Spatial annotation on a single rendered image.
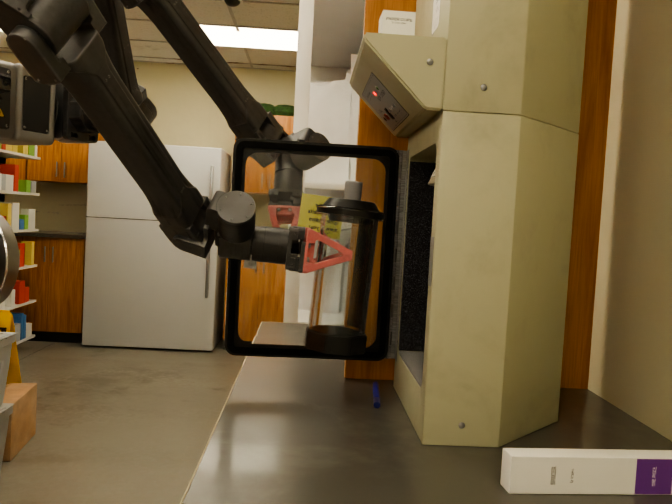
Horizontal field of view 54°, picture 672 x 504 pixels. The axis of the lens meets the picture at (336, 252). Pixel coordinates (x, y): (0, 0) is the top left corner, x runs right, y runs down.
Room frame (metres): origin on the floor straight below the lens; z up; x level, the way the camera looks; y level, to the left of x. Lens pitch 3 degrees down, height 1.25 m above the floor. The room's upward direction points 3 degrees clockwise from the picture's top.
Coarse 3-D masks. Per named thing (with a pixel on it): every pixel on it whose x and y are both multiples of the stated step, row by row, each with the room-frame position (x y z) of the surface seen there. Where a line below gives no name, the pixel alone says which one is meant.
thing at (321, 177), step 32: (256, 160) 1.21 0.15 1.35; (288, 160) 1.21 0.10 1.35; (320, 160) 1.22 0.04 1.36; (352, 160) 1.22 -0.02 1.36; (256, 192) 1.21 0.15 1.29; (288, 192) 1.21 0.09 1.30; (320, 192) 1.22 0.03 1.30; (256, 224) 1.21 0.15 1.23; (288, 224) 1.21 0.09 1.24; (256, 288) 1.21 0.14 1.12; (288, 288) 1.21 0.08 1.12; (256, 320) 1.21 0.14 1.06; (288, 320) 1.21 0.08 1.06
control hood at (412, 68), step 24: (360, 48) 0.98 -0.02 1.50; (384, 48) 0.92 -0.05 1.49; (408, 48) 0.92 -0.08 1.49; (432, 48) 0.92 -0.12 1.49; (360, 72) 1.08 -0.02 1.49; (384, 72) 0.95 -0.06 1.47; (408, 72) 0.92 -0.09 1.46; (432, 72) 0.92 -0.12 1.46; (360, 96) 1.23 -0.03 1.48; (408, 96) 0.94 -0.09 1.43; (432, 96) 0.92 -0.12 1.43; (408, 120) 1.05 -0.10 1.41
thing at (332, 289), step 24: (336, 216) 1.01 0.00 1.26; (336, 240) 1.01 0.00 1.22; (360, 240) 1.01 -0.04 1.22; (336, 264) 1.01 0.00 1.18; (360, 264) 1.01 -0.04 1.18; (312, 288) 1.05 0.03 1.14; (336, 288) 1.01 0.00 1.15; (360, 288) 1.02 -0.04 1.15; (312, 312) 1.03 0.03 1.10; (336, 312) 1.01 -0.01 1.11; (360, 312) 1.02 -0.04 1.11
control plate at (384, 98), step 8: (368, 80) 1.07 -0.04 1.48; (376, 80) 1.03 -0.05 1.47; (368, 88) 1.11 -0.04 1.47; (384, 88) 1.02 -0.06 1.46; (368, 96) 1.16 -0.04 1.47; (376, 96) 1.11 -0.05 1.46; (384, 96) 1.06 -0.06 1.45; (392, 96) 1.02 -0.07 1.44; (376, 104) 1.15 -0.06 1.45; (384, 104) 1.10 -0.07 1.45; (392, 104) 1.05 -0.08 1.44; (384, 112) 1.15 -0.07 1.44; (400, 112) 1.05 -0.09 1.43; (384, 120) 1.20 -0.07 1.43; (392, 120) 1.14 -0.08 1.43; (400, 120) 1.09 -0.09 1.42; (392, 128) 1.19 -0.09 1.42
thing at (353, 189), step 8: (352, 184) 1.04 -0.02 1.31; (360, 184) 1.04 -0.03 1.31; (344, 192) 1.05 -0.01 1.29; (352, 192) 1.04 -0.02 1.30; (360, 192) 1.05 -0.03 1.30; (328, 200) 1.04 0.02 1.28; (336, 200) 1.02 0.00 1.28; (344, 200) 1.02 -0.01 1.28; (352, 200) 1.02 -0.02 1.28; (360, 200) 1.05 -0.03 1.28; (352, 208) 1.01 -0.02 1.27; (360, 208) 1.01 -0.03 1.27; (368, 208) 1.02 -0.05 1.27; (376, 208) 1.04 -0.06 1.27
